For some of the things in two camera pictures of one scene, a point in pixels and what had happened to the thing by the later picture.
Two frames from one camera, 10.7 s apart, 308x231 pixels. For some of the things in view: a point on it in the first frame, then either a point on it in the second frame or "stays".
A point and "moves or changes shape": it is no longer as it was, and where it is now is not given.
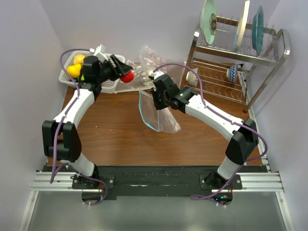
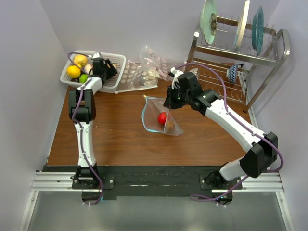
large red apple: [128, 77] -> [161, 118]
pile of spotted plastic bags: [147, 63] stays
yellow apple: [78, 59] stays
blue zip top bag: [161, 120] moves or changes shape
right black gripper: [157, 105] -> [170, 103]
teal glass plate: [258, 30] stays
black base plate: [156, 181] stays
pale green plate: [208, 21] stays
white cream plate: [242, 26] stays
